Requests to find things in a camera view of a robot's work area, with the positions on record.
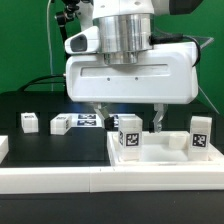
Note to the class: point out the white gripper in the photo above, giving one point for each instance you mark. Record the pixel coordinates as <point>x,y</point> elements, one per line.
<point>165,74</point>

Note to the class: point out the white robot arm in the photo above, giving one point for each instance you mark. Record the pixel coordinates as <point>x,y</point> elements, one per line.
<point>116,58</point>

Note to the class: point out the fiducial marker sheet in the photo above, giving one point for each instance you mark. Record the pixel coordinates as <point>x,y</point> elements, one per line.
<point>92,120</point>

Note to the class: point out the white left barrier piece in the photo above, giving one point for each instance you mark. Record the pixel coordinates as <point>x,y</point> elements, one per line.
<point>4,147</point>

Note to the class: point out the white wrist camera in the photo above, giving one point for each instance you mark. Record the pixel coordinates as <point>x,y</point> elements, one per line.
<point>87,41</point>

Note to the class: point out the white front barrier wall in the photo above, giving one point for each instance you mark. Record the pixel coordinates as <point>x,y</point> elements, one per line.
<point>110,179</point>

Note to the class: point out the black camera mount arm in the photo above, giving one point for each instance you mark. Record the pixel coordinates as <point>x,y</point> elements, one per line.
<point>71,8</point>

